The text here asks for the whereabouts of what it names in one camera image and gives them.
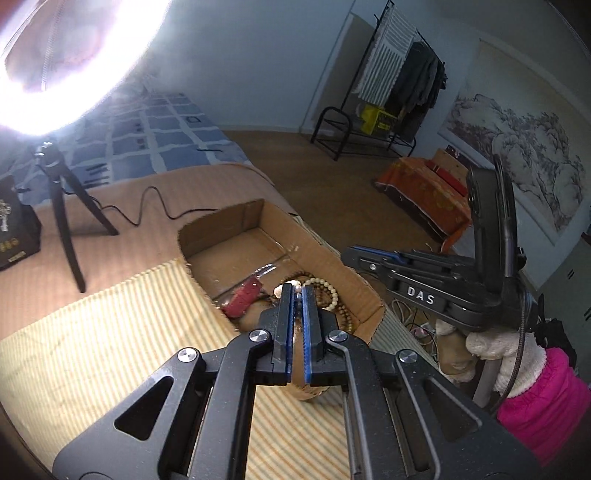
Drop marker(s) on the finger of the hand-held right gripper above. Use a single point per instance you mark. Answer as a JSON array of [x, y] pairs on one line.
[[381, 267], [364, 254]]

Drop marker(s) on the white striped towel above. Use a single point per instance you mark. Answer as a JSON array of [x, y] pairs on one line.
[[385, 60]]

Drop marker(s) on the cardboard box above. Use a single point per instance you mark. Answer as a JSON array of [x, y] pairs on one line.
[[240, 221]]

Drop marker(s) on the yellow striped cloth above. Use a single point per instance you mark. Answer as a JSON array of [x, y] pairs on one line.
[[115, 332]]

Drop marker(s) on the brown cardboard panel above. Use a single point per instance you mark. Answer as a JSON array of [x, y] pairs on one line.
[[452, 159]]

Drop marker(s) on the red box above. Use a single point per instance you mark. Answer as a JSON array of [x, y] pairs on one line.
[[450, 177]]

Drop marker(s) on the dark hanging clothes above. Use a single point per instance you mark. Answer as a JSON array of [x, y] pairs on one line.
[[418, 78]]

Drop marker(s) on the blue patterned blanket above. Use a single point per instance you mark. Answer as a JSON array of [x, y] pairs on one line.
[[161, 134]]

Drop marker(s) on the black clothes rack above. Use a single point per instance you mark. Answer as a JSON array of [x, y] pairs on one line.
[[323, 124]]

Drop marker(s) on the person's right hand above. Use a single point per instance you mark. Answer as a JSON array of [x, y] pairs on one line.
[[489, 346]]

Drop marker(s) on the beige fabric object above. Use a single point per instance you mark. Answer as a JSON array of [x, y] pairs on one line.
[[455, 355]]

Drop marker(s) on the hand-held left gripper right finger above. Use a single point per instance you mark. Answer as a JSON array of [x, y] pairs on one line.
[[308, 323]]

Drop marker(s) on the grey cabinet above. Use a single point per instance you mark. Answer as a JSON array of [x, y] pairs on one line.
[[572, 286]]

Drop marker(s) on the landscape wall painting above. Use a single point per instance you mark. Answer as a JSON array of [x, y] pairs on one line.
[[521, 138]]

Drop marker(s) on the yellow box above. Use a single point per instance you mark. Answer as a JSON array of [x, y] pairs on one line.
[[376, 120]]

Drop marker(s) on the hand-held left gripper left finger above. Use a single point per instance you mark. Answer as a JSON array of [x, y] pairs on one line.
[[288, 323]]

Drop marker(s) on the black gift box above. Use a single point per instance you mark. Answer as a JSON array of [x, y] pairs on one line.
[[16, 230]]

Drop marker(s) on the orange patterned cloth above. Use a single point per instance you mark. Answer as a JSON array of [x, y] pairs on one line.
[[415, 194]]

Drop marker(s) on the tan bed sheet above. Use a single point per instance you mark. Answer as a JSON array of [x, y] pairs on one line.
[[138, 249]]

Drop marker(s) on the black tripod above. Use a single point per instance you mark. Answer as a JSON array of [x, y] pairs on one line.
[[62, 217]]

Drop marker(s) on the person's right forearm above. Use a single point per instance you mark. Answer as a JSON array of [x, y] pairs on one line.
[[540, 410]]

